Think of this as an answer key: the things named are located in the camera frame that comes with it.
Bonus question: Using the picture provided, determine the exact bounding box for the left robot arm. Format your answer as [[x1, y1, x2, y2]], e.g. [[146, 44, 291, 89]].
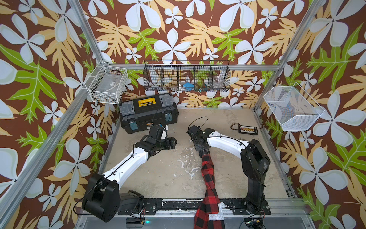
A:
[[82, 125, 177, 222]]

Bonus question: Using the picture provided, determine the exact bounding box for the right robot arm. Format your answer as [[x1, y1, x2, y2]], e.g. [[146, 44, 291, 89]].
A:
[[187, 126, 271, 214]]

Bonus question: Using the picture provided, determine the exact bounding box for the red plaid sleeve forearm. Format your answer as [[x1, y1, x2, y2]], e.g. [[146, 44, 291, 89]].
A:
[[194, 154, 225, 229]]

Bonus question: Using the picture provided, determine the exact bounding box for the black toolbox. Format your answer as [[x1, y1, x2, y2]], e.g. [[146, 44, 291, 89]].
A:
[[119, 93, 179, 134]]

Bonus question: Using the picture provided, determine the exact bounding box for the small black electronic board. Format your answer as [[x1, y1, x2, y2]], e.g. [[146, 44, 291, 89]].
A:
[[238, 126, 258, 135]]

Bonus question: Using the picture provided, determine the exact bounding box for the black wire basket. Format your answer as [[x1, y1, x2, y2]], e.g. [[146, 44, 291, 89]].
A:
[[143, 60, 231, 92]]

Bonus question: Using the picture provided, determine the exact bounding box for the white wire basket left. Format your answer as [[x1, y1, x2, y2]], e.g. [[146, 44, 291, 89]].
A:
[[85, 61, 129, 105]]

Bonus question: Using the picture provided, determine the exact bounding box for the white wire basket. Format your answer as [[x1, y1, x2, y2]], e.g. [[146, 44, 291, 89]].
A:
[[85, 61, 129, 105], [264, 83, 325, 131]]

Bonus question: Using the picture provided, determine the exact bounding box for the white wire basket right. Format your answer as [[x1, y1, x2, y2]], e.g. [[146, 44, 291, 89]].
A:
[[264, 83, 325, 131]]

